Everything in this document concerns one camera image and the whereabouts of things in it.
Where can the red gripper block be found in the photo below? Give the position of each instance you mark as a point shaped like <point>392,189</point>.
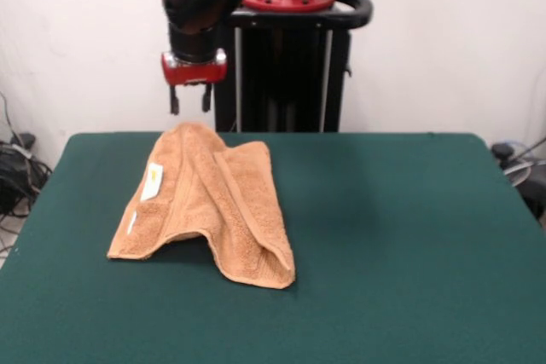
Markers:
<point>194,72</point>

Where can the orange terry towel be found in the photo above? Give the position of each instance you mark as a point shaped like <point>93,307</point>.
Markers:
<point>205,210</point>

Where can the black grey stand foot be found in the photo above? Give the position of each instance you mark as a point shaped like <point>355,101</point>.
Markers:
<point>25,139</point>
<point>533,187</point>

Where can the dark green table cloth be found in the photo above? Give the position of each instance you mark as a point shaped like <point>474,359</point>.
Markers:
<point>384,253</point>

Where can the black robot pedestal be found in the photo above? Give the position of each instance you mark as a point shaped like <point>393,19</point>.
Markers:
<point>290,74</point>

